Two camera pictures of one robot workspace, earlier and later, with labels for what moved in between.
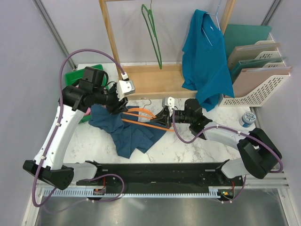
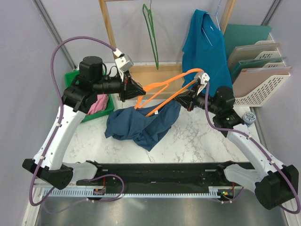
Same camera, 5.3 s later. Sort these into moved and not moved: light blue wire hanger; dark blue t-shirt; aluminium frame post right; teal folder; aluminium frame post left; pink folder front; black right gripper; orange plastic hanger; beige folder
Moved: dark blue t-shirt; orange plastic hanger; black right gripper
Not moved: beige folder; pink folder front; teal folder; aluminium frame post right; light blue wire hanger; aluminium frame post left
